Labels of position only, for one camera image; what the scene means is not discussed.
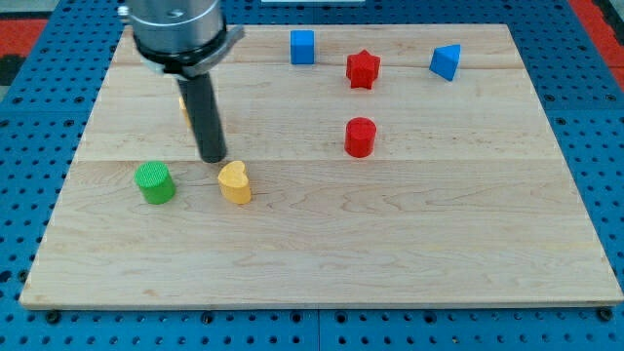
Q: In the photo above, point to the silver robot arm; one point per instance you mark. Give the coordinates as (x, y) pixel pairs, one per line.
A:
(182, 38)

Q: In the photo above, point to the wooden board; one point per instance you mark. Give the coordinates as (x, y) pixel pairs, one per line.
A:
(465, 202)

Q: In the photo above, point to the red cylinder block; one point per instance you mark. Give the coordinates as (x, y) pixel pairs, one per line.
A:
(360, 133)

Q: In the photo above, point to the yellow heart block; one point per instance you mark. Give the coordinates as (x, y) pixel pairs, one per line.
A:
(234, 183)

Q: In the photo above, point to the red star block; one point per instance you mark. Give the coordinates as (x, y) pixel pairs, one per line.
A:
(362, 69)

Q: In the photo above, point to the blue cube block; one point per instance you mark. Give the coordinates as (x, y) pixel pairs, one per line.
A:
(302, 46)

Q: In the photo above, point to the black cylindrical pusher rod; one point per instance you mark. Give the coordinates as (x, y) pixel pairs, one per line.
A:
(198, 96)

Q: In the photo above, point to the yellow block behind rod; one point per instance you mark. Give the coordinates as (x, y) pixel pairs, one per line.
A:
(184, 112)

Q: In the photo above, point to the green cylinder block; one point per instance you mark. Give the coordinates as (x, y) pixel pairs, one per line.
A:
(155, 182)

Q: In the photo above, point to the blue triangle block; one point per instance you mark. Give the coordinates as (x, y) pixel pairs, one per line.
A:
(445, 61)

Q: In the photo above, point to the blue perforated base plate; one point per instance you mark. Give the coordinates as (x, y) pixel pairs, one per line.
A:
(47, 107)

